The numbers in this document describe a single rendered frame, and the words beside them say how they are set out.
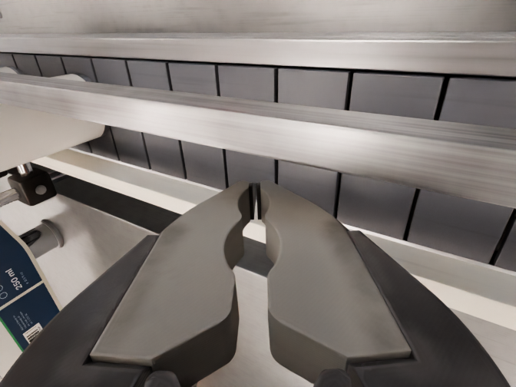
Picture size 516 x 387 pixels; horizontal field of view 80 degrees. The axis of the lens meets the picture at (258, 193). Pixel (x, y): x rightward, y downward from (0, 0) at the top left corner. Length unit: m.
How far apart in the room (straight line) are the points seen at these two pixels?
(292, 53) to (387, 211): 0.09
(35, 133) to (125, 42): 0.08
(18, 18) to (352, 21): 0.36
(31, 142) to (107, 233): 0.16
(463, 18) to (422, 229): 0.11
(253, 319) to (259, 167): 0.15
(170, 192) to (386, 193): 0.13
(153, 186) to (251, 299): 0.13
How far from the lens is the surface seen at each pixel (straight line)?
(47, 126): 0.25
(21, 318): 0.53
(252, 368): 0.36
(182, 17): 0.27
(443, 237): 0.18
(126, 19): 0.32
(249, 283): 0.26
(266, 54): 0.17
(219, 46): 0.19
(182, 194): 0.20
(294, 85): 0.17
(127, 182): 0.23
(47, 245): 0.50
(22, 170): 0.39
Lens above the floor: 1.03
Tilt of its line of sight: 47 degrees down
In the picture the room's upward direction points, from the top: 131 degrees counter-clockwise
